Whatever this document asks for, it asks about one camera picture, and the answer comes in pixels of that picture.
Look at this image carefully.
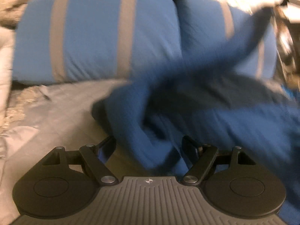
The blue fleece zip jacket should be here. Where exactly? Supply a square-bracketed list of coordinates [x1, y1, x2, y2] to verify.
[91, 7, 299, 224]

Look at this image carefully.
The grey quilted bedspread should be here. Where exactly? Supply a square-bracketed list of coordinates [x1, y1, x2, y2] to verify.
[1, 80, 125, 224]

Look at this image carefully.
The left blue striped pillow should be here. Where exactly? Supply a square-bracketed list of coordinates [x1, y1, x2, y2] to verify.
[12, 0, 182, 85]

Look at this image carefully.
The blue striped pillow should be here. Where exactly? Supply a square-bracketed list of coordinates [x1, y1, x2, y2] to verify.
[12, 0, 182, 85]
[176, 0, 277, 79]

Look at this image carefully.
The right blue striped pillow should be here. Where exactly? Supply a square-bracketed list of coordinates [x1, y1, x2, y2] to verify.
[176, 0, 277, 79]

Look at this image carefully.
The white puffy comforter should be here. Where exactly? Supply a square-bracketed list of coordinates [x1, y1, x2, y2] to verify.
[0, 27, 15, 125]

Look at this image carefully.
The dark clutter pile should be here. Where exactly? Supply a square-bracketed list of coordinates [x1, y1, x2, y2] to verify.
[274, 0, 299, 90]

